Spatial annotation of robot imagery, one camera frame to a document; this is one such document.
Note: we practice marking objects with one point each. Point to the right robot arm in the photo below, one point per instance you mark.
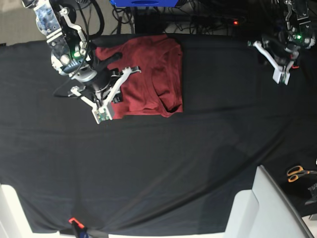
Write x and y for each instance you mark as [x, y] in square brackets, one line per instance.
[72, 46]

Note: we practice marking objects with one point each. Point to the yellow-handled scissors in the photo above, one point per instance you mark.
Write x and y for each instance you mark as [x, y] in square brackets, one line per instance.
[297, 172]

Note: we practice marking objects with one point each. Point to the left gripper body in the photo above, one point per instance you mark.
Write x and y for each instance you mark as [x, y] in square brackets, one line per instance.
[284, 49]

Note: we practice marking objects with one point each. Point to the blue plastic box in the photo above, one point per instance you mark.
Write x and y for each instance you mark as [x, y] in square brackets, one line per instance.
[144, 3]

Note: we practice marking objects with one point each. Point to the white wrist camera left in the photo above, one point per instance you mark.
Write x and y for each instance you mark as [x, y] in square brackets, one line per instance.
[281, 77]

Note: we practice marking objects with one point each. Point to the crumpled black plastic piece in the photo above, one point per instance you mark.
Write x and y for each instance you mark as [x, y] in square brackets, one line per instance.
[313, 191]

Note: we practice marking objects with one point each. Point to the black table cloth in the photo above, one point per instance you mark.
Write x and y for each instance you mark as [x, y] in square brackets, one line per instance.
[150, 175]

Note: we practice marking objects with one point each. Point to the blue clamp at bottom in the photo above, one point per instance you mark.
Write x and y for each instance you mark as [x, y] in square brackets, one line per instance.
[80, 231]

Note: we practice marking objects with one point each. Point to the maroon long-sleeve T-shirt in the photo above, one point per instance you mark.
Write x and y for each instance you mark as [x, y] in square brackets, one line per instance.
[157, 89]

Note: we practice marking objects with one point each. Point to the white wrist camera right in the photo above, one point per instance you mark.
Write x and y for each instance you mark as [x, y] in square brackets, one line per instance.
[102, 114]

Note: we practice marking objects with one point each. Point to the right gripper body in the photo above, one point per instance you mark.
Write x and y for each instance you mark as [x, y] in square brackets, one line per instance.
[97, 85]

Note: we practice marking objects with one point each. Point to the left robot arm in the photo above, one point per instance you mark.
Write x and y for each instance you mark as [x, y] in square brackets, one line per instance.
[290, 31]

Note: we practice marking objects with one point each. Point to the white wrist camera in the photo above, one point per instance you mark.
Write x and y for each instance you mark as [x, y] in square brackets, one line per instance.
[281, 77]
[102, 114]

